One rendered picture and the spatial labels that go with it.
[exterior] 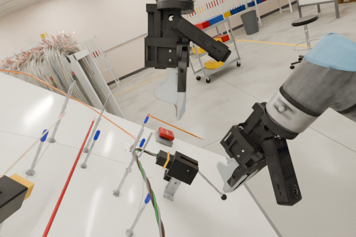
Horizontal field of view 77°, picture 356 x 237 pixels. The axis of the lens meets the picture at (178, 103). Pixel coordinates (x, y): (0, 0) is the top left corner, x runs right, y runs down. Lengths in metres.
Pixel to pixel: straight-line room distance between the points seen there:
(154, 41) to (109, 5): 8.12
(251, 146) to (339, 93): 0.16
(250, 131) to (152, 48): 0.24
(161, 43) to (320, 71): 0.25
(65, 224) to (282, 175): 0.34
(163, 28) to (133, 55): 8.07
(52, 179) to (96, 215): 0.10
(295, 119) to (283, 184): 0.11
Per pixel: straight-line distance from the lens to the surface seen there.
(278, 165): 0.43
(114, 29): 8.48
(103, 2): 8.55
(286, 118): 0.39
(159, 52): 0.42
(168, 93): 0.40
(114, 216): 0.43
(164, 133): 0.72
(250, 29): 7.38
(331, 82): 0.38
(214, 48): 0.42
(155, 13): 0.43
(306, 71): 0.38
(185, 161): 0.49
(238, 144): 0.45
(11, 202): 0.32
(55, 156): 0.51
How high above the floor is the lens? 1.43
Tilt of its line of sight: 21 degrees down
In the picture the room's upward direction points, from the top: 23 degrees counter-clockwise
